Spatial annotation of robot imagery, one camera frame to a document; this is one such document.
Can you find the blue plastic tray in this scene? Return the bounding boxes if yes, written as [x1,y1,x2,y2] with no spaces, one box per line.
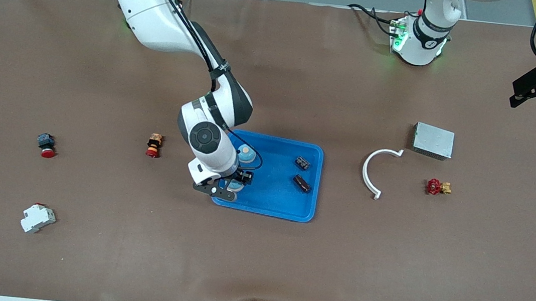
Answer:
[209,127,326,225]

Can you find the orange-bodied emergency stop button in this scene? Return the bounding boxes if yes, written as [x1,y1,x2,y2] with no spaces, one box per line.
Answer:
[145,132,164,160]

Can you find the brown table mat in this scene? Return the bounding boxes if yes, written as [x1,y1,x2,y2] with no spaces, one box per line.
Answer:
[0,0,536,301]

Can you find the white curved pipe clamp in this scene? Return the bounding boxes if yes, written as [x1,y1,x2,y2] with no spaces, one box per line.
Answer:
[359,145,404,203]

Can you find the grey metal box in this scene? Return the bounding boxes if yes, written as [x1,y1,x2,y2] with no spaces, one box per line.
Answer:
[410,121,456,162]

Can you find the brass valve red handwheel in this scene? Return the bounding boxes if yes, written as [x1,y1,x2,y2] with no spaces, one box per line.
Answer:
[425,177,453,198]

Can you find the blue-bodied red push button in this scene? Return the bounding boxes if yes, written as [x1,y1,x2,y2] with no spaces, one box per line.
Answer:
[35,132,59,160]

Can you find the white circuit breaker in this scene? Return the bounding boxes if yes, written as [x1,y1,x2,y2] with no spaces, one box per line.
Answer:
[19,201,58,237]

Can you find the black left base cables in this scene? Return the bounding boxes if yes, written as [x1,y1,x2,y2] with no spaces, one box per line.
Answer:
[345,2,406,38]

